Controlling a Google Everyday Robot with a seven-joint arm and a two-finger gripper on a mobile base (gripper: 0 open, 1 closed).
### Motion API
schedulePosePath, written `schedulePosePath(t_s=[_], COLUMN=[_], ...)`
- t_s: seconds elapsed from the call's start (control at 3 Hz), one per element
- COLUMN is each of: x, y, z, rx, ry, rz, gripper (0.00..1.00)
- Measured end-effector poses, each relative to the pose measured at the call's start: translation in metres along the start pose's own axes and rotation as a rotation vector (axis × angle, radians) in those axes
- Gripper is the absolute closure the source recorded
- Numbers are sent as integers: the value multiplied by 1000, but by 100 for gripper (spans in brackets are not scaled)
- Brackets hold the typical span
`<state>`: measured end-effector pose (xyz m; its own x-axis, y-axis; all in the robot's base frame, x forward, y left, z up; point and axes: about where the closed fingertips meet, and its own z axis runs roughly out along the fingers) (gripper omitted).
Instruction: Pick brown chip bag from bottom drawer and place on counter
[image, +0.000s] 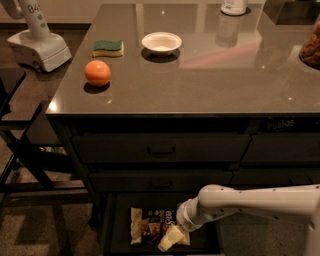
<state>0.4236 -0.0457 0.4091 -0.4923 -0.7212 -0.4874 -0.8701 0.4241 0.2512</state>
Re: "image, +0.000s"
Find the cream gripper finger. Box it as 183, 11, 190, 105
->
158, 225, 184, 252

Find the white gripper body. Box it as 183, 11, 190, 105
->
176, 198, 208, 232

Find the brown chip bag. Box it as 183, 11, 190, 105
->
130, 208, 190, 247

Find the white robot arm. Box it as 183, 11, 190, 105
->
158, 184, 320, 256

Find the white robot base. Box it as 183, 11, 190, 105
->
0, 0, 72, 72

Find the open bottom drawer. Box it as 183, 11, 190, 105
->
100, 192, 222, 256

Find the middle left drawer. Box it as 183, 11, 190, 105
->
89, 169, 232, 192

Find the middle right drawer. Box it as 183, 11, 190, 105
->
230, 168, 320, 186

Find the top left drawer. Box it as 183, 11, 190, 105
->
72, 133, 250, 163

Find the dark counter cabinet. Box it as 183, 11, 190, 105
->
45, 3, 320, 228

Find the top right drawer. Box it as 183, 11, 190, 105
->
242, 133, 320, 165

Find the orange ball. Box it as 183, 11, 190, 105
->
84, 60, 111, 87

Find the white bowl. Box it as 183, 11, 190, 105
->
141, 32, 182, 56

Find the green yellow sponge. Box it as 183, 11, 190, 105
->
92, 40, 124, 57

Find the black chair frame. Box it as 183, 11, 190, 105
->
0, 68, 85, 194

